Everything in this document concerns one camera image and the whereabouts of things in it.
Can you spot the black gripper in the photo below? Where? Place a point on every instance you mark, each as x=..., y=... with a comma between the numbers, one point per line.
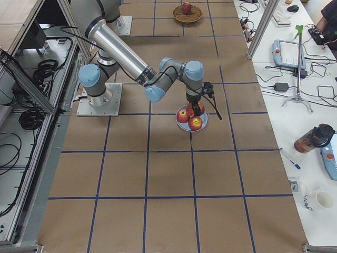
x=193, y=99

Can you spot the yellow-red apple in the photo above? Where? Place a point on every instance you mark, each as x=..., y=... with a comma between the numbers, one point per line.
x=190, y=110

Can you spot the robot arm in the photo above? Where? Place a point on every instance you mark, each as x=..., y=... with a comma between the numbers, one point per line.
x=97, y=19

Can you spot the red apple plate far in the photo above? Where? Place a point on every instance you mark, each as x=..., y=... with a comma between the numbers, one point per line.
x=201, y=107

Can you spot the red apple plate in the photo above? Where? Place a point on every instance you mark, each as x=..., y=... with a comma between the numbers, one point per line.
x=201, y=107
x=182, y=116
x=195, y=123

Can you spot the red apple plate outer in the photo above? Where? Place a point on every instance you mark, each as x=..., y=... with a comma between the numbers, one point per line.
x=182, y=116

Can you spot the red apple plate near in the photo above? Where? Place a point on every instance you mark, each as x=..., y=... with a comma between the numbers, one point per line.
x=195, y=123

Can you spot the light blue plate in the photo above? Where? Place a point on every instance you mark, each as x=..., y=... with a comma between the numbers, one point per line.
x=185, y=126

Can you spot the woven wicker basket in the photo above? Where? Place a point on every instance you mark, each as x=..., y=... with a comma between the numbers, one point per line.
x=187, y=19

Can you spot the dark red apple in basket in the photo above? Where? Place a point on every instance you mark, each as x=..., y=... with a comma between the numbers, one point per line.
x=186, y=8

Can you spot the black power brick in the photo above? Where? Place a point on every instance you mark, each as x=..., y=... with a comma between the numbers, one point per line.
x=281, y=87

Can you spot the teach pendant tablet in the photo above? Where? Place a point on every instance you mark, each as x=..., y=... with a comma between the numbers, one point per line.
x=285, y=54

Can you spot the white keyboard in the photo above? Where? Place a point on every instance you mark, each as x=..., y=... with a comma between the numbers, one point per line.
x=280, y=19

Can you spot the blue white pen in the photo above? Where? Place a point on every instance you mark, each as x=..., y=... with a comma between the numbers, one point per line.
x=295, y=164

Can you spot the green-tipped reacher stick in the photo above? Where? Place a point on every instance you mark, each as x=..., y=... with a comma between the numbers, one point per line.
x=297, y=98

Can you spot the brown water bottle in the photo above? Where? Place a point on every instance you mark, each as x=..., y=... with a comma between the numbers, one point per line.
x=318, y=137

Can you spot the black computer mouse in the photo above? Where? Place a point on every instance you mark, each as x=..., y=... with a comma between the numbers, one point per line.
x=293, y=8

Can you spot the white mug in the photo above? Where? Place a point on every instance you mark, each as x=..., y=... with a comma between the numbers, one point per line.
x=319, y=199

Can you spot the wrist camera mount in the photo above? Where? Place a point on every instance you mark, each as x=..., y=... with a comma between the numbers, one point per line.
x=208, y=89

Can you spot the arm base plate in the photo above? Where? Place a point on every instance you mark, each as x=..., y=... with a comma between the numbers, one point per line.
x=122, y=26
x=107, y=104

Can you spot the aluminium frame post right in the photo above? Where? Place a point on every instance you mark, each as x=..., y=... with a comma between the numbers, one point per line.
x=261, y=28

